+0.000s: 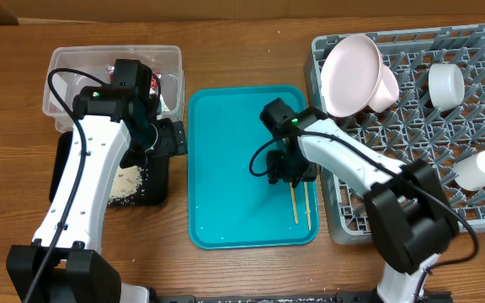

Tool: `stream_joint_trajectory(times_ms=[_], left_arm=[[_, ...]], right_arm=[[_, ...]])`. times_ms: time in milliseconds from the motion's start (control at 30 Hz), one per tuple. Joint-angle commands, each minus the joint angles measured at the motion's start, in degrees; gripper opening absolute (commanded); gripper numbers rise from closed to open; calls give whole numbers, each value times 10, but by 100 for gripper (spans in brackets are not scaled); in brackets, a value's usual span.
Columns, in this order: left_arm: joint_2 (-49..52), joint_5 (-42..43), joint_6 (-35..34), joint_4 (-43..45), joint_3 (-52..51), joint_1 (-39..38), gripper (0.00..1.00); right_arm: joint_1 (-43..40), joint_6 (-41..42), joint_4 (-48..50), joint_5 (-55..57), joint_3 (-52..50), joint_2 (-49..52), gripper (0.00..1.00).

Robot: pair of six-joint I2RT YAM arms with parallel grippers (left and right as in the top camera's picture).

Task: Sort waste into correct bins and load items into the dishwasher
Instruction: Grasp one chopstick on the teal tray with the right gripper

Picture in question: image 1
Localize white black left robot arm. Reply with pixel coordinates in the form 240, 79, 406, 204
6, 86, 187, 302

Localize white plastic cup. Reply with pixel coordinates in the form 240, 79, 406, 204
453, 151, 485, 191

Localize black plastic tray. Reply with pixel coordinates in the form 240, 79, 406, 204
49, 131, 169, 206

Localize teal plastic serving tray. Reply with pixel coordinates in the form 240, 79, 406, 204
187, 85, 319, 249

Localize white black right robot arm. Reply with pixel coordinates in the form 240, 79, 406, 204
259, 100, 461, 302

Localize white paper napkin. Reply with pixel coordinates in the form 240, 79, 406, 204
158, 95, 170, 114

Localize clear plastic waste bin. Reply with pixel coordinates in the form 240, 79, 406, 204
42, 45, 184, 133

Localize grey-green ceramic bowl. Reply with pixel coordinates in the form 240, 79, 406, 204
429, 63, 465, 111

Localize pink bowl with rice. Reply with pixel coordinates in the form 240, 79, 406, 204
368, 65, 399, 113

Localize crumpled foil wrapper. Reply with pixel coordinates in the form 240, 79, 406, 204
107, 63, 162, 99

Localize pile of spilled rice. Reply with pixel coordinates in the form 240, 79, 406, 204
108, 166, 145, 206

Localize wooden chopstick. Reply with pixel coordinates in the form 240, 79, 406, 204
303, 182, 312, 231
289, 183, 299, 225

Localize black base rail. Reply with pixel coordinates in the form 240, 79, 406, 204
141, 288, 454, 303

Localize grey plastic dish rack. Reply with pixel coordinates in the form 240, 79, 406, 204
303, 23, 485, 246

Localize large white round plate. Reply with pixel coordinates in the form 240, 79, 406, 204
321, 35, 383, 118

